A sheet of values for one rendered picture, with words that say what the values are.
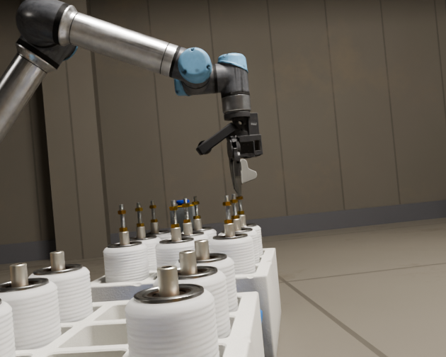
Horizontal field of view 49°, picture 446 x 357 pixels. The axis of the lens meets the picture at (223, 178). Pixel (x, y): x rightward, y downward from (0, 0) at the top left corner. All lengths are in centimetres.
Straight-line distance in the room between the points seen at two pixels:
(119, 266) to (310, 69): 261
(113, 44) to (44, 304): 67
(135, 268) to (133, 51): 49
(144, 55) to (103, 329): 65
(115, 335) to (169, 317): 26
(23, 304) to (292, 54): 297
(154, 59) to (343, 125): 244
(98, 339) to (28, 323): 12
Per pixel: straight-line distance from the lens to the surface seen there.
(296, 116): 338
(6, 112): 136
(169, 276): 53
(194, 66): 113
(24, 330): 70
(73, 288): 81
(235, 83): 128
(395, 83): 367
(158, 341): 51
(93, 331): 77
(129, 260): 107
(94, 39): 120
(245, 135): 126
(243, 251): 102
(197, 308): 51
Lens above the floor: 36
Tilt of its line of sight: 1 degrees up
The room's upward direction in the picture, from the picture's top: 5 degrees counter-clockwise
